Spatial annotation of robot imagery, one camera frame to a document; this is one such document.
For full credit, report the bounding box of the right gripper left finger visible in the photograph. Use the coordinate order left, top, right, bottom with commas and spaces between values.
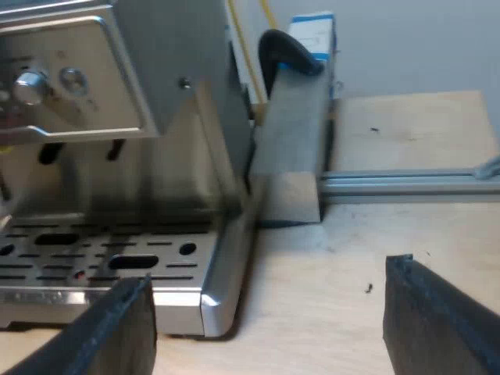
6, 273, 159, 375

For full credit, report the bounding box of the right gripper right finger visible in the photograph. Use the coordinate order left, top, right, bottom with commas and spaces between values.
381, 254, 500, 375

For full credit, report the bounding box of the steel espresso machine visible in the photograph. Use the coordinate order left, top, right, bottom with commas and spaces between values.
0, 0, 259, 339

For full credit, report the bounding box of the metal block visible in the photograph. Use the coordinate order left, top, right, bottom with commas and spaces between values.
249, 64, 333, 228

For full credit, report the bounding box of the black cable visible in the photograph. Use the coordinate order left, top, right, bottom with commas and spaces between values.
259, 28, 325, 103

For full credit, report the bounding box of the blue and white box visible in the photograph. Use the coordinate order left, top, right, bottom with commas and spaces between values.
287, 12, 338, 98

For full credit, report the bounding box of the aluminium rail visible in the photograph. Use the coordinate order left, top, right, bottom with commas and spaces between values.
319, 168, 500, 205

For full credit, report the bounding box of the yellow cable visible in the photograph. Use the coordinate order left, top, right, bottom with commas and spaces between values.
227, 0, 263, 105
260, 0, 277, 30

